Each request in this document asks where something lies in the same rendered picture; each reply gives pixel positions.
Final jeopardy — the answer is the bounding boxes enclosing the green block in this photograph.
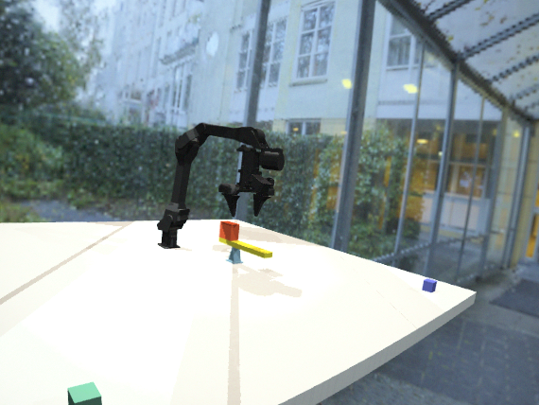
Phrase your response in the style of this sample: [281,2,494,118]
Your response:
[67,381,102,405]

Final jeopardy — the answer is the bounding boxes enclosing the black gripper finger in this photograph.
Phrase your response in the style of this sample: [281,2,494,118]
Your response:
[221,193,240,217]
[253,194,271,217]

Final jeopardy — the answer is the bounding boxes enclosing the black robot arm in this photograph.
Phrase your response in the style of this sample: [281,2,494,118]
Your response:
[157,123,285,249]

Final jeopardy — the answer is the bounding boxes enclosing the yellow and orange bar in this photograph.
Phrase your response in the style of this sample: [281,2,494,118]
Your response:
[218,221,272,259]

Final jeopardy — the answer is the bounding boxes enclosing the small blue block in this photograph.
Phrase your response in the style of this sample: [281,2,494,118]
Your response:
[422,279,438,292]

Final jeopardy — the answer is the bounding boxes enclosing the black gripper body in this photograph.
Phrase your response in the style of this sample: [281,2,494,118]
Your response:
[218,167,274,196]

